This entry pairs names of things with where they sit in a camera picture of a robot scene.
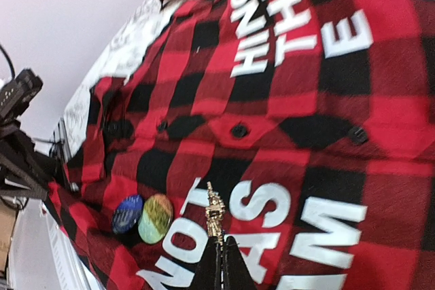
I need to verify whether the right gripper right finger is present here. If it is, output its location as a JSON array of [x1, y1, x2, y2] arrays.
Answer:
[[222, 236, 256, 290]]

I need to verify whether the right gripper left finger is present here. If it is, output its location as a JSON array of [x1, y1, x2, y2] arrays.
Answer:
[[192, 237, 222, 290]]

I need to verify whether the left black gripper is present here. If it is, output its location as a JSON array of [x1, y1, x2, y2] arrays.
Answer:
[[1, 120, 58, 201]]

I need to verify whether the red black plaid shirt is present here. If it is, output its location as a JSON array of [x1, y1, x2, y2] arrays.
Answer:
[[46, 0, 434, 289]]

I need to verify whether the green orange round badge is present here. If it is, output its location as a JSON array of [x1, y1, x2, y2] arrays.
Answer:
[[138, 194, 173, 244]]

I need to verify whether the blue round badge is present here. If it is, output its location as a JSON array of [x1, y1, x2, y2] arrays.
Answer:
[[111, 194, 144, 234]]

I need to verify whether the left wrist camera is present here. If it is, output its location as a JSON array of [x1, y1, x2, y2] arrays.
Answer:
[[1, 69, 43, 125]]

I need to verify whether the aluminium front rail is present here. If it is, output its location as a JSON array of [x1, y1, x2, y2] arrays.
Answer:
[[7, 200, 103, 290]]

